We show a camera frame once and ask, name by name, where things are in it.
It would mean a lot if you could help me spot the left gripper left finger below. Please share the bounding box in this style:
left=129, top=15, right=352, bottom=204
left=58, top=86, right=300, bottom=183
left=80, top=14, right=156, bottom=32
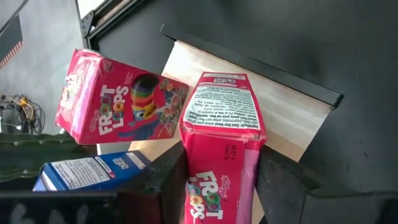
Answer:
left=0, top=141, right=188, bottom=224

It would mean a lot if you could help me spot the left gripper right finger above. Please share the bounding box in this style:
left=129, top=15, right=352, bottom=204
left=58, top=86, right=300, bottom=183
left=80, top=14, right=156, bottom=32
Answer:
left=255, top=145, right=398, bottom=224

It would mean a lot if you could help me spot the blue Frosted Flakes cereal box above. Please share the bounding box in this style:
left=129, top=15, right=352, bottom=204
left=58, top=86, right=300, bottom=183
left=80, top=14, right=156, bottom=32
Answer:
left=32, top=150, right=152, bottom=192

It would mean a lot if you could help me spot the red Froot Loops cereal box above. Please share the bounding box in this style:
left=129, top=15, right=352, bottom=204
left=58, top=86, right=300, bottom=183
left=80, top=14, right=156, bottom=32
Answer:
left=178, top=71, right=267, bottom=224
left=55, top=49, right=190, bottom=146

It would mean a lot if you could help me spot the green cactus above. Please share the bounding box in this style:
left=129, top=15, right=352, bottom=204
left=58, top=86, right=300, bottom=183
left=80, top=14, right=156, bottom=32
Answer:
left=0, top=133, right=97, bottom=183

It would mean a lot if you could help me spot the black panel with striped edge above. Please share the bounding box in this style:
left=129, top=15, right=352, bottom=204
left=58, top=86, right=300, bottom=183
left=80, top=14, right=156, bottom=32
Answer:
left=0, top=14, right=24, bottom=71

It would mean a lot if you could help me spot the yellow cable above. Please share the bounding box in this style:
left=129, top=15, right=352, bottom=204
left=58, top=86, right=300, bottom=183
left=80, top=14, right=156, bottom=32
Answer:
left=6, top=95, right=35, bottom=121

